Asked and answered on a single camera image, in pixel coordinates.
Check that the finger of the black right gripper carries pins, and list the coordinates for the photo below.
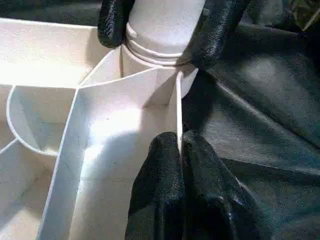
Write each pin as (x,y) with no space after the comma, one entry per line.
(112,22)
(217,30)

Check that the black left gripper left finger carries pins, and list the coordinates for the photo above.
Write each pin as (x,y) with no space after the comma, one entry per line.
(157,195)

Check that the white plastic table leg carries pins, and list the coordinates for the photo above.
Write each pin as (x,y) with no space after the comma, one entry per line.
(160,30)

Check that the black mat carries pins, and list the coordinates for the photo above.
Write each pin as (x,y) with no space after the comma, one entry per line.
(265,125)

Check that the white plastic table top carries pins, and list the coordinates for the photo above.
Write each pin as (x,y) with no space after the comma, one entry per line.
(60,100)

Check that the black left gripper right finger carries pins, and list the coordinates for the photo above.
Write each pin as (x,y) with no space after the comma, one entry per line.
(220,200)

